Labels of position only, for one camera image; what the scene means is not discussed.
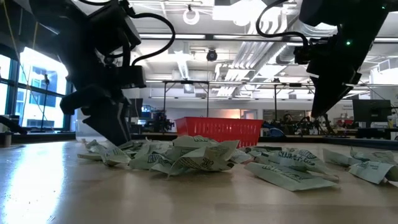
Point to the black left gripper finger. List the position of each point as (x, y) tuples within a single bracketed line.
[(107, 124), (127, 124)]

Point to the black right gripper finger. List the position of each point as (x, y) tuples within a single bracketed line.
[(326, 96)]

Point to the pale green printed paper packet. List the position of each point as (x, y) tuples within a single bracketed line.
[(370, 171), (199, 160), (149, 160), (286, 177), (115, 155), (88, 156), (192, 141), (379, 155), (239, 156), (295, 158), (339, 158), (146, 147), (93, 145)]

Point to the red plastic basket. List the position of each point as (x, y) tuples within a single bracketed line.
[(217, 127)]

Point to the black background robot arm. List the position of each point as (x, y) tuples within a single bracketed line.
[(161, 123)]

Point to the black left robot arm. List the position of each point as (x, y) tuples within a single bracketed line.
[(56, 18)]

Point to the black computer monitor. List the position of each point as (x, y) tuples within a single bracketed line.
[(136, 107), (371, 110)]

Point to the person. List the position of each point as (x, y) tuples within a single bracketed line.
[(287, 118)]

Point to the black tripod stand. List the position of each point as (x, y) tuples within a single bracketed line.
[(44, 102)]

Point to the large window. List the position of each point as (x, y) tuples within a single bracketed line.
[(51, 118)]

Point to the black background desk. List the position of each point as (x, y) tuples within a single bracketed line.
[(373, 133)]

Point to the blue bag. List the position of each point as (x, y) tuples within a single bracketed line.
[(276, 133)]

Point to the small grey cylinder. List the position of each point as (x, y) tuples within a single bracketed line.
[(7, 140)]

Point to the black background rig frame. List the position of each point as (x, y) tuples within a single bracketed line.
[(186, 82), (295, 84)]

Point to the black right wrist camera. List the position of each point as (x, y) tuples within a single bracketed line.
[(302, 55)]

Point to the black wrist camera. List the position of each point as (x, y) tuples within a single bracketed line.
[(302, 55), (135, 77)]

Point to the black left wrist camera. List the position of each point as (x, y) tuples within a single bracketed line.
[(135, 77)]

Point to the black ceiling camera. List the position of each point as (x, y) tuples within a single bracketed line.
[(211, 56)]

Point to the black frame bar with lights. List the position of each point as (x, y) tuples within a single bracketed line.
[(208, 36)]

